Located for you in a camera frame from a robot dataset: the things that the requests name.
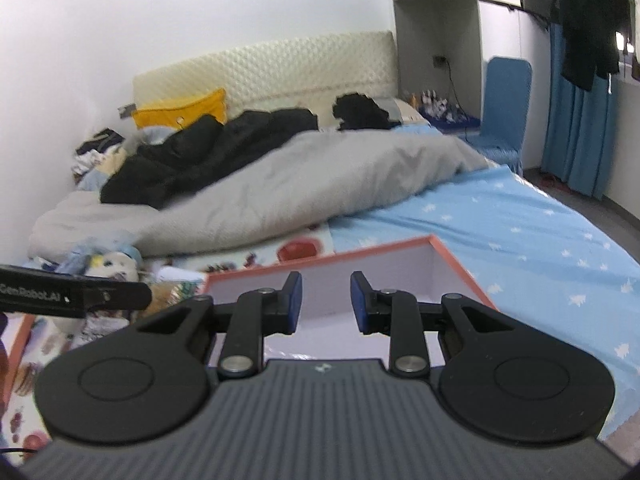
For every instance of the black fuzzy garment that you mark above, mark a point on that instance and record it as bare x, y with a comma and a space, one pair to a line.
360, 112

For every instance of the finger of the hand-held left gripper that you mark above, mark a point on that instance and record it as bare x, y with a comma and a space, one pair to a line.
122, 296

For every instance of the fruit printed mat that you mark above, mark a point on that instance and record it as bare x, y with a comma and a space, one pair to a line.
300, 250

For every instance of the black padded jacket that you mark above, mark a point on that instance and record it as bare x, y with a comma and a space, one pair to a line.
190, 155

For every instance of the blue tray of small items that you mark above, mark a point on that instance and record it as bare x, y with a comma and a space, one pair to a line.
445, 110

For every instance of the blue curtain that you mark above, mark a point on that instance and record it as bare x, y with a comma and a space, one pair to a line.
575, 135

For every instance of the blue star bedsheet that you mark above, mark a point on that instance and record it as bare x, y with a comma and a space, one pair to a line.
500, 230

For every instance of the yellow pillow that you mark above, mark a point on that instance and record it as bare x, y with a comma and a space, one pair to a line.
170, 110

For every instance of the plush toy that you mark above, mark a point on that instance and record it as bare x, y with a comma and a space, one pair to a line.
115, 265

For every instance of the black wall socket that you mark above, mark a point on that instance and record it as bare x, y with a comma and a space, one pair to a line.
440, 61

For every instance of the cream quilted headboard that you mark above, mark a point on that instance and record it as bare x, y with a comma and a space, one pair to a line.
300, 70

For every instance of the hanging dark clothes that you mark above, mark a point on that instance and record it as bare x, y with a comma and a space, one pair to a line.
585, 25

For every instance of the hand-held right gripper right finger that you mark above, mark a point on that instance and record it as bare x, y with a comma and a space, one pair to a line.
359, 305

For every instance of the small grey wall plate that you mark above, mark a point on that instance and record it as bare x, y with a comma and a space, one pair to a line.
126, 110

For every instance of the orange-rimmed white box lid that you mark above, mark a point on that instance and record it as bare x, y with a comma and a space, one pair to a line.
22, 337

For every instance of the blue covered chair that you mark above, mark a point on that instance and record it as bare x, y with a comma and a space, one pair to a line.
505, 100

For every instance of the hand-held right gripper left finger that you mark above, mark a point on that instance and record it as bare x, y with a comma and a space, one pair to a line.
295, 305

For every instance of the heap of folded clothes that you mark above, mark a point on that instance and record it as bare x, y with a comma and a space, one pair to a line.
97, 155

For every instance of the beige pillow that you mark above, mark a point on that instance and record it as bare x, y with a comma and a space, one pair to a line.
407, 110

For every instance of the orange-rimmed white cardboard box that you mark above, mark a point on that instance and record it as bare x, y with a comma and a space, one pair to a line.
400, 270

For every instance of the grey duvet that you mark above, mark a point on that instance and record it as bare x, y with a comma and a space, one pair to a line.
280, 190

